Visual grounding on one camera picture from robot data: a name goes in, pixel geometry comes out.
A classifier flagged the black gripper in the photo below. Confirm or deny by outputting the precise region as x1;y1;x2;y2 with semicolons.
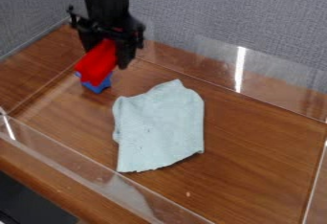
66;5;145;70

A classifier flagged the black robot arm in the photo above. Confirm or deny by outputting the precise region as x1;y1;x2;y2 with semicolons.
66;0;145;69

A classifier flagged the clear acrylic enclosure wall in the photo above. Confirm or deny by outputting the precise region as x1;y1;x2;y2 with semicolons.
0;26;327;224

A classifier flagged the blue star-shaped block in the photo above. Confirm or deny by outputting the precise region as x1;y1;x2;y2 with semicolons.
74;72;112;94

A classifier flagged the light blue cloth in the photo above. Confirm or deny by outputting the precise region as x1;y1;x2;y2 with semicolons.
112;79;204;172

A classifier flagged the red star-profile block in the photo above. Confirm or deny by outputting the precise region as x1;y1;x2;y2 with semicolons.
74;39;117;78

